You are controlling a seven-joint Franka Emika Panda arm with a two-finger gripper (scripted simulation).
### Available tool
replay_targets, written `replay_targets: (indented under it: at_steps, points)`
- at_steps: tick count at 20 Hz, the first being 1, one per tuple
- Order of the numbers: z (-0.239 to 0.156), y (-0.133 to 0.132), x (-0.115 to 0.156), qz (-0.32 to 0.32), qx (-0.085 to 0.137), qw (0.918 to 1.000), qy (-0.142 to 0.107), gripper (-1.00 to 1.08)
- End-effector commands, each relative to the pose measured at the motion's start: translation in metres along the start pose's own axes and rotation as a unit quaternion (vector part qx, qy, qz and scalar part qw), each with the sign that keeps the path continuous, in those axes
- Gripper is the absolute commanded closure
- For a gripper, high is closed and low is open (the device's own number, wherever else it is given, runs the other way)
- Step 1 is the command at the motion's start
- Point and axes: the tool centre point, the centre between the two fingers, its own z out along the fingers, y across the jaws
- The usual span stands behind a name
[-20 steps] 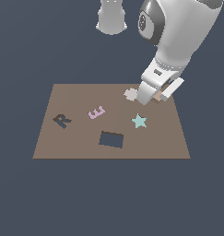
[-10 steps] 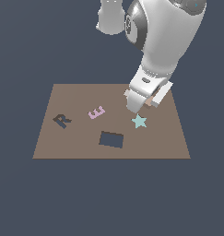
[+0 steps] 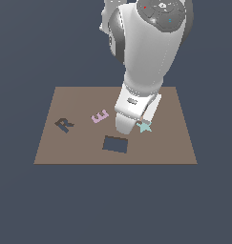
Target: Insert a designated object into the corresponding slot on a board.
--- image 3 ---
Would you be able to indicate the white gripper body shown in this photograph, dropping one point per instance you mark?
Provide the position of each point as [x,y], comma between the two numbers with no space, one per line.
[130,109]

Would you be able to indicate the brown board mat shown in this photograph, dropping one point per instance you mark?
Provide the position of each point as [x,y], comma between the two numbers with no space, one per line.
[88,152]

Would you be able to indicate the teal star piece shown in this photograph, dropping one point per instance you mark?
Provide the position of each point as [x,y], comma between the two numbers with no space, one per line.
[145,127]

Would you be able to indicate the pink letter E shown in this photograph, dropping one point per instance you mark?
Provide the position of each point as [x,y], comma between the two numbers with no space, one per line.
[100,116]

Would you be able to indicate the dark navy square block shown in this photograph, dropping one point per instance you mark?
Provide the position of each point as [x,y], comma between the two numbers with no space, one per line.
[115,144]

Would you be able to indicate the dark grey letter R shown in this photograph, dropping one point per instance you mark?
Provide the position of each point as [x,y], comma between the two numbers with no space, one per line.
[64,124]

